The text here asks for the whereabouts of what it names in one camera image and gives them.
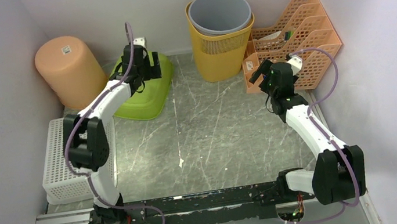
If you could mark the yellow slatted waste basket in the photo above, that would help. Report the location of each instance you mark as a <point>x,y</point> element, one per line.
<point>218,58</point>

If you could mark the white perforated tray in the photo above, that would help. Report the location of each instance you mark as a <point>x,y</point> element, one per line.
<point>61,186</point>

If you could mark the large orange plastic bucket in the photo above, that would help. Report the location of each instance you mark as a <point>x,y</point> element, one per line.
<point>71,70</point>

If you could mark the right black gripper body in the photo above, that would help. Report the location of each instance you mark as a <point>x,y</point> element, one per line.
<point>265,84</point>

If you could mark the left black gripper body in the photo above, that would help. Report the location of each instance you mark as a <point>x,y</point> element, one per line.
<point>146,70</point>

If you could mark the grey plastic bucket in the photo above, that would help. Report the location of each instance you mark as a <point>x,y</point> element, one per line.
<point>219,17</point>

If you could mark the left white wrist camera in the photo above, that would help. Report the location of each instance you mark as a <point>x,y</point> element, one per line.
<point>141,41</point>

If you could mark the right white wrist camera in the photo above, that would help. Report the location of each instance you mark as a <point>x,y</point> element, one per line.
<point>296,64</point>

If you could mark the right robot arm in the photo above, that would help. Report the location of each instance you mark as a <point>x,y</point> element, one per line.
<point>339,173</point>

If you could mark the orange plastic file organizer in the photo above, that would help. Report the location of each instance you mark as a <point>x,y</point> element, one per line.
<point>303,27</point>

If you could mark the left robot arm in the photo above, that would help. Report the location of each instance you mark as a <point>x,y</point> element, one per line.
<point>86,146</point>

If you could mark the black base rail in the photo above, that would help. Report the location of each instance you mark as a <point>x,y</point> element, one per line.
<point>260,200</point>

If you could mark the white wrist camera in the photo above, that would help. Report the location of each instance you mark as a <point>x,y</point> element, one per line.
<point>141,41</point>
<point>296,64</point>

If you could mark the green plastic basin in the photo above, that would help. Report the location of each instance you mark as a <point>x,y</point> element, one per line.
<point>148,104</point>

